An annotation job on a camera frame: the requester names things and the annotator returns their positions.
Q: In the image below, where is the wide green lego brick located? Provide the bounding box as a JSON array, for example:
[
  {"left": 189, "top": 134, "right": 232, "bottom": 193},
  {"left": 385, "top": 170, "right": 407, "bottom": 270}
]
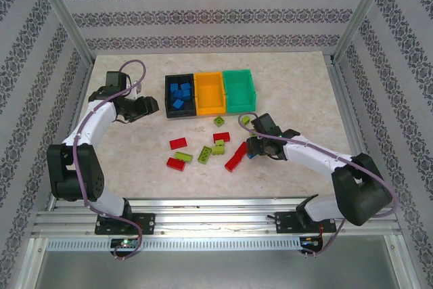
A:
[{"left": 198, "top": 146, "right": 212, "bottom": 164}]

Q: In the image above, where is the black plastic bin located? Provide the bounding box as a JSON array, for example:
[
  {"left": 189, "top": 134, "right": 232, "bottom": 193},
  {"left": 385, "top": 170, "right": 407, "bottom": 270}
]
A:
[{"left": 164, "top": 74, "right": 198, "bottom": 119}]

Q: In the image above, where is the green plastic bin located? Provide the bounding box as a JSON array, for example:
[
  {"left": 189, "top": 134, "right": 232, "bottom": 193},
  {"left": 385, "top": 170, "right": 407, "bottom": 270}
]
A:
[{"left": 222, "top": 68, "right": 258, "bottom": 114}]

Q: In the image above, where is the orange plastic bin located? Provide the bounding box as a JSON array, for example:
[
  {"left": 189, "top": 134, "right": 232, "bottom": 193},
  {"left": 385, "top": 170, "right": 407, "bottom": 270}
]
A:
[{"left": 193, "top": 71, "right": 227, "bottom": 116}]

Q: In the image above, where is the gray metal panel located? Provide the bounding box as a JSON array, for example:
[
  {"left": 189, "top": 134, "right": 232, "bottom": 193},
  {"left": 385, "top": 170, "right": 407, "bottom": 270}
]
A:
[{"left": 35, "top": 250, "right": 403, "bottom": 289}]

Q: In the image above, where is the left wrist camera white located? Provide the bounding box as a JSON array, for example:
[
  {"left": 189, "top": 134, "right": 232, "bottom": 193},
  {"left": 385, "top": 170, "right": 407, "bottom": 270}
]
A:
[{"left": 125, "top": 81, "right": 141, "bottom": 101}]

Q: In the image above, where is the aluminum side rail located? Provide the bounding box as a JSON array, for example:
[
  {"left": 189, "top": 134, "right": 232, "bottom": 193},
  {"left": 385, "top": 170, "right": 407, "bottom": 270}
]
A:
[
  {"left": 329, "top": 55, "right": 386, "bottom": 208},
  {"left": 47, "top": 60, "right": 97, "bottom": 210}
]

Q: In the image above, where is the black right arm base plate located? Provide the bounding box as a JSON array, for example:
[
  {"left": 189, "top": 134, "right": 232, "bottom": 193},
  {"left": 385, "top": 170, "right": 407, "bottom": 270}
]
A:
[{"left": 275, "top": 210, "right": 338, "bottom": 235}]

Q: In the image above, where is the aluminum rail frame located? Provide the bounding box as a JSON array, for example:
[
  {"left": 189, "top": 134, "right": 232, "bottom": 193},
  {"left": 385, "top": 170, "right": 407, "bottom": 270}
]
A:
[{"left": 32, "top": 197, "right": 403, "bottom": 239}]

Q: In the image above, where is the slotted cable duct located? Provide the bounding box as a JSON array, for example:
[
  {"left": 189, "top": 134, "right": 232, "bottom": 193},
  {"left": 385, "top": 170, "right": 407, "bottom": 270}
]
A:
[{"left": 45, "top": 238, "right": 304, "bottom": 252}]

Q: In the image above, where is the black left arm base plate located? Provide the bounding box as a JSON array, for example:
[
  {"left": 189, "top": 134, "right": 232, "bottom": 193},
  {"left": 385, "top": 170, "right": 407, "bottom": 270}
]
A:
[{"left": 95, "top": 213, "right": 156, "bottom": 236}]

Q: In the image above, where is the aluminum frame post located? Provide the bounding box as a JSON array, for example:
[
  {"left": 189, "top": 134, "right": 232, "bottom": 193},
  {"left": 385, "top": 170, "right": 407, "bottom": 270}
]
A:
[
  {"left": 28, "top": 0, "right": 95, "bottom": 65},
  {"left": 333, "top": 0, "right": 395, "bottom": 63}
]

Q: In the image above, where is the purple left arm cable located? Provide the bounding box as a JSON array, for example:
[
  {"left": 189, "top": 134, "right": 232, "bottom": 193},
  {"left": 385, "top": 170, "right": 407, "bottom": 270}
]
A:
[{"left": 72, "top": 60, "right": 148, "bottom": 261}]

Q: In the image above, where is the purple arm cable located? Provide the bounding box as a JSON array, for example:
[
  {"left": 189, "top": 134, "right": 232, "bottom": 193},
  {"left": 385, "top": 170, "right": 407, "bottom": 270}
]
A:
[
  {"left": 72, "top": 60, "right": 148, "bottom": 261},
  {"left": 237, "top": 112, "right": 400, "bottom": 259}
]

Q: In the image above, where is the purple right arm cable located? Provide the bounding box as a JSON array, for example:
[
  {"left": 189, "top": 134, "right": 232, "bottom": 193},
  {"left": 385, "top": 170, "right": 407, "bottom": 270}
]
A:
[{"left": 237, "top": 112, "right": 400, "bottom": 259}]

